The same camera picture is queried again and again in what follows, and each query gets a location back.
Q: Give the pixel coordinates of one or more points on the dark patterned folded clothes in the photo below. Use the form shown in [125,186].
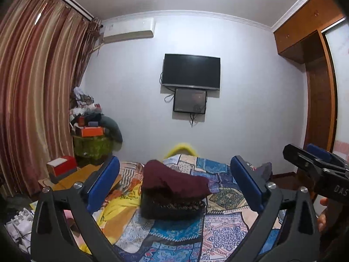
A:
[169,210]

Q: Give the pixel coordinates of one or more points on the yellow blurred object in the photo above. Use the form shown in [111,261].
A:
[181,147]

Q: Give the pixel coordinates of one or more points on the small black wall monitor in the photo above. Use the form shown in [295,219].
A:
[189,101]

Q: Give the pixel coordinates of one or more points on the maroon garment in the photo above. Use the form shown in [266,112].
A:
[174,181]

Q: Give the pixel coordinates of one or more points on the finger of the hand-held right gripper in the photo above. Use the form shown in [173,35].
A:
[319,151]
[297,155]

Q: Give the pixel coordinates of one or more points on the person's right hand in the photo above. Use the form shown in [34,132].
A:
[322,221]

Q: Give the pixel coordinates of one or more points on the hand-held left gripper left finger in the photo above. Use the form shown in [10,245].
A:
[105,181]

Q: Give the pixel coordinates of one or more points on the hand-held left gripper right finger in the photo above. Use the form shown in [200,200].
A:
[245,185]

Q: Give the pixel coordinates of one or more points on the orange box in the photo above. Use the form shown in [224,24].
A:
[91,131]

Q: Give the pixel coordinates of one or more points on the red and white box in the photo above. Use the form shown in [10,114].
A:
[65,163]

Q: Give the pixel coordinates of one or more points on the white power strip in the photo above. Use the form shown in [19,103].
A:
[20,219]

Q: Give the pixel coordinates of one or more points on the wooden wardrobe with white doors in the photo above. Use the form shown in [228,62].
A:
[300,27]

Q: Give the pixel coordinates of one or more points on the green covered side table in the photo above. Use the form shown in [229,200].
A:
[90,147]

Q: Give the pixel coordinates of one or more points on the blue patchwork bedspread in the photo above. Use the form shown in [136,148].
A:
[218,174]

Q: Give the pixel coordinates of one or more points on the grey purple backpack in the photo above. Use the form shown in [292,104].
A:
[265,170]

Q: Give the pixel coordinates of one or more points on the dark green jacket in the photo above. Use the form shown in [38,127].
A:
[113,128]

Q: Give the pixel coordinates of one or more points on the brown striped curtain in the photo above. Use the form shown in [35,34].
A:
[32,87]

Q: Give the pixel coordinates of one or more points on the white air conditioner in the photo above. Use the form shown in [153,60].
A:
[128,30]

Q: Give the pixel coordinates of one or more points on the pile of clutter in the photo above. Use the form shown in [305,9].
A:
[84,106]

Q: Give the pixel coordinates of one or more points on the dark cloth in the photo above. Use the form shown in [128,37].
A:
[16,202]

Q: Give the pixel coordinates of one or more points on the cream yellow printed fleece blanket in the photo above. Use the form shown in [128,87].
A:
[120,210]

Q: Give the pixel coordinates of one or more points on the black wall television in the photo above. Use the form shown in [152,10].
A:
[190,71]

